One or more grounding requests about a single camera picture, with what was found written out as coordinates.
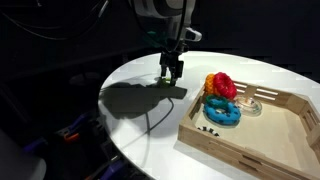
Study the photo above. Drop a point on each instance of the wooden slatted tray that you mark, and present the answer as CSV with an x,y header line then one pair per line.
x,y
283,133

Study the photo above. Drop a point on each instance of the grey blurred object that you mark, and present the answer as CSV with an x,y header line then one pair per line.
x,y
16,163

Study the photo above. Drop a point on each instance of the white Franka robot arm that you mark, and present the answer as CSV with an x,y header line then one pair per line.
x,y
160,8

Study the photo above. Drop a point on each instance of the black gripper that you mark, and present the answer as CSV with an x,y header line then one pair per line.
x,y
171,60

